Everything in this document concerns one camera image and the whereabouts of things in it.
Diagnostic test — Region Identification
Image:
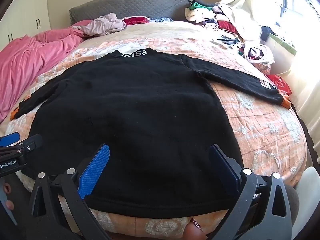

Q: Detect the person's left hand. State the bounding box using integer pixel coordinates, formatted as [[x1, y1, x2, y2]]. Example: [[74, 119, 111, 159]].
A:
[[3, 182, 16, 211]]

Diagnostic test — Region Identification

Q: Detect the red cloth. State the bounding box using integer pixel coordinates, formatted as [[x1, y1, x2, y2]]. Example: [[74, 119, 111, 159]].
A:
[[122, 16, 150, 26]]

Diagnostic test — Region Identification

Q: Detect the green patterned box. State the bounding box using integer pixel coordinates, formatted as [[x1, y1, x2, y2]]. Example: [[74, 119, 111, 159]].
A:
[[269, 34, 297, 55]]

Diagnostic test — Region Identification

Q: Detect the pile of mixed clothes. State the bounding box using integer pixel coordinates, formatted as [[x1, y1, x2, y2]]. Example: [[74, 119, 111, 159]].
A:
[[185, 2, 247, 43]]

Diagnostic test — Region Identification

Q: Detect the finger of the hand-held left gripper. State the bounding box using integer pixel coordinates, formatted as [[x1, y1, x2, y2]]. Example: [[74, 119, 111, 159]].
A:
[[0, 132, 20, 147], [10, 134, 43, 155]]

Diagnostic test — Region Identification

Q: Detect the white wardrobe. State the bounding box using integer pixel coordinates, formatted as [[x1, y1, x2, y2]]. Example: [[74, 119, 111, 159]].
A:
[[0, 0, 52, 50]]

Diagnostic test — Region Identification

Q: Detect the black sweater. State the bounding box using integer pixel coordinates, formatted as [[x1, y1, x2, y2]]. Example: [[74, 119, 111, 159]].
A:
[[11, 47, 292, 219]]

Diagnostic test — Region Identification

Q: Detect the grey quilted headboard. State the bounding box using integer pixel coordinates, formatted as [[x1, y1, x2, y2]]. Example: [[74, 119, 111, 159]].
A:
[[69, 0, 193, 27]]

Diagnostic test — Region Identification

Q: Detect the red plastic bag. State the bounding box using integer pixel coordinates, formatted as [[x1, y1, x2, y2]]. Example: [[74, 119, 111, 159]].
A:
[[266, 74, 292, 96]]

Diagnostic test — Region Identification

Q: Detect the pink duvet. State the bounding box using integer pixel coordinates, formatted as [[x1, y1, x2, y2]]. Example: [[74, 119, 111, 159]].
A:
[[0, 20, 95, 124]]

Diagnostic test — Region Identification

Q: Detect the mauve crumpled garment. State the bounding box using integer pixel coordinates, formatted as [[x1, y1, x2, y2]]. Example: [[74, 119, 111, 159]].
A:
[[82, 13, 127, 36]]

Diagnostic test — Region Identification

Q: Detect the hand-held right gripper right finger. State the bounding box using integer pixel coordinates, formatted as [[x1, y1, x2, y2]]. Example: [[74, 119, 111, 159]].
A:
[[209, 144, 293, 240]]

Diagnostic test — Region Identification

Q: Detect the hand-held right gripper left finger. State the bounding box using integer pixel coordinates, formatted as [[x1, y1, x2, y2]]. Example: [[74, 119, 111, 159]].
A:
[[29, 144, 110, 240]]

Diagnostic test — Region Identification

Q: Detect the white curtain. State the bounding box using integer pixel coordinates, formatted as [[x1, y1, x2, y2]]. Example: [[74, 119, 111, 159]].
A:
[[220, 0, 320, 140]]

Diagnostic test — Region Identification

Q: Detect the person's right hand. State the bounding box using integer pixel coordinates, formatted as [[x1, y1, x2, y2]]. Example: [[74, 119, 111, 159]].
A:
[[184, 218, 208, 240]]

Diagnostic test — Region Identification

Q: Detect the orange patterned blanket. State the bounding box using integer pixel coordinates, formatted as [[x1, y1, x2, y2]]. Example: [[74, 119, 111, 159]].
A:
[[5, 21, 308, 240]]

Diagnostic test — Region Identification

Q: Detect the white bag of clothes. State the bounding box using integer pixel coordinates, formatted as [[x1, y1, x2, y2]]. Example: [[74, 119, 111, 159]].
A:
[[237, 41, 275, 73]]

